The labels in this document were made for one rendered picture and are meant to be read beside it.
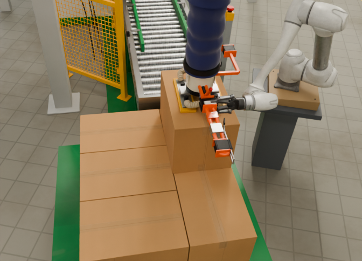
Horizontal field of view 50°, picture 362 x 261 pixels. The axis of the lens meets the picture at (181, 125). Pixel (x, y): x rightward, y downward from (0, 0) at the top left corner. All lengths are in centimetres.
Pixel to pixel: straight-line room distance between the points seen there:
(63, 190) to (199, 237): 135
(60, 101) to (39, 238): 142
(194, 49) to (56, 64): 172
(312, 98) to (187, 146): 102
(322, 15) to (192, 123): 93
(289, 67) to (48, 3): 192
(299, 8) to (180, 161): 114
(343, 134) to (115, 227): 250
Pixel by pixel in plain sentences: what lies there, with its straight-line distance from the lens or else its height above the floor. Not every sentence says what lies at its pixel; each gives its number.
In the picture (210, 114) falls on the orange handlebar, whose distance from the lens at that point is 215.
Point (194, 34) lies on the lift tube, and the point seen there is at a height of 142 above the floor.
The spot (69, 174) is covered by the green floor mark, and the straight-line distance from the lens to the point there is 332.
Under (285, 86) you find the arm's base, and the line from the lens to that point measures 291.
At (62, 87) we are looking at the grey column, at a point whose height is 26.
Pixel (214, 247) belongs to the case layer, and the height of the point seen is 50.
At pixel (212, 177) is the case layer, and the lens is 255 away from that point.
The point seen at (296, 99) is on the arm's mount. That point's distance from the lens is 286.
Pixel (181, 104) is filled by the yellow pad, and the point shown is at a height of 97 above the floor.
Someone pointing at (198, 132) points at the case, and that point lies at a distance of 230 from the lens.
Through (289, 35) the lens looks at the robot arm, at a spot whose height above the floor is 142.
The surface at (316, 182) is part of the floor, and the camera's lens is 347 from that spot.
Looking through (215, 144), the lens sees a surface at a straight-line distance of 197.
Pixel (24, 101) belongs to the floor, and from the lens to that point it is 413.
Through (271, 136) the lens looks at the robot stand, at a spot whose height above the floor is 37.
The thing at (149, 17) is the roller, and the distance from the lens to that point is 432.
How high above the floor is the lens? 248
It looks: 42 degrees down
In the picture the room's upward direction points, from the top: 4 degrees clockwise
